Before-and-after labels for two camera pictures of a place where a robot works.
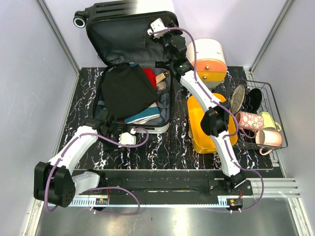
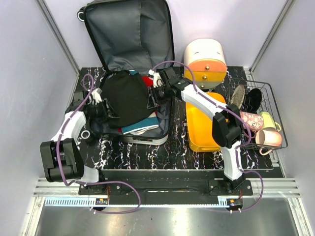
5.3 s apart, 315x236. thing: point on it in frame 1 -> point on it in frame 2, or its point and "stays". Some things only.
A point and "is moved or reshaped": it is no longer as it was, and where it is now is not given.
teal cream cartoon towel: [152, 113] -> [138, 128]
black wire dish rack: [255, 115] stays
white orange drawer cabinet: [210, 61] stays
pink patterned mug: [249, 123] stays
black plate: [252, 100] stays
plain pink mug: [267, 137] stays
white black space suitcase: [135, 83] is moved or reshaped
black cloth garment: [125, 88] is moved or reshaped
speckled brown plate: [237, 99] stays
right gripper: [172, 24] -> [152, 103]
